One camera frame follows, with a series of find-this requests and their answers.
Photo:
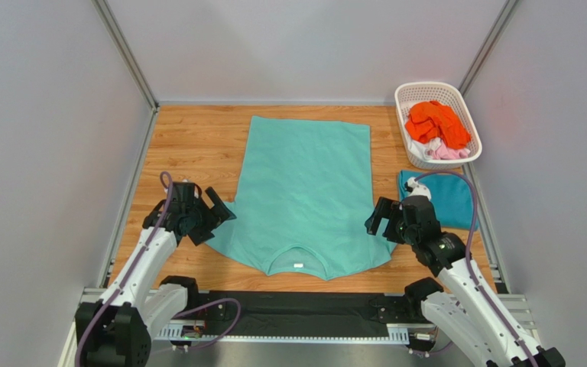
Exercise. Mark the pink t shirt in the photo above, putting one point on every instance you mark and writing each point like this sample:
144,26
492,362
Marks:
438,150

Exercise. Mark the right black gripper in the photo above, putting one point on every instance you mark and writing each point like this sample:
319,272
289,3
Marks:
387,219

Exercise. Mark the white t shirt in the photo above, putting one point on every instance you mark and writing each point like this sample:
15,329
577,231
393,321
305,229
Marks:
425,151

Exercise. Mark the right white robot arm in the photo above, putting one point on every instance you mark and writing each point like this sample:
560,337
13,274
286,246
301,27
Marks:
456,298

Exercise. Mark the aluminium frame rail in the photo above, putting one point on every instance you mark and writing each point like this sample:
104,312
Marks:
517,305

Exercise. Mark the white plastic laundry basket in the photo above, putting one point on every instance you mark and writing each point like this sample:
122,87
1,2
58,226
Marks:
409,94

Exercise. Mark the folded blue t shirt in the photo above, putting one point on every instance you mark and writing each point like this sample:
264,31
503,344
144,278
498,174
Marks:
451,198

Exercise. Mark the teal green t shirt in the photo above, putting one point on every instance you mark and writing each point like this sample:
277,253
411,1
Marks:
304,193

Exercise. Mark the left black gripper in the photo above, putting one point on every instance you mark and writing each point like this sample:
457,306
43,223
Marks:
219,209

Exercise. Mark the orange t shirt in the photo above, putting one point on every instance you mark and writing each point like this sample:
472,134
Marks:
432,119

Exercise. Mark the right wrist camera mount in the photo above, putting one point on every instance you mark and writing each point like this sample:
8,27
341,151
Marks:
415,188

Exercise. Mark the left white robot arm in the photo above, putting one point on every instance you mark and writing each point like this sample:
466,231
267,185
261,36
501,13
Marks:
119,327

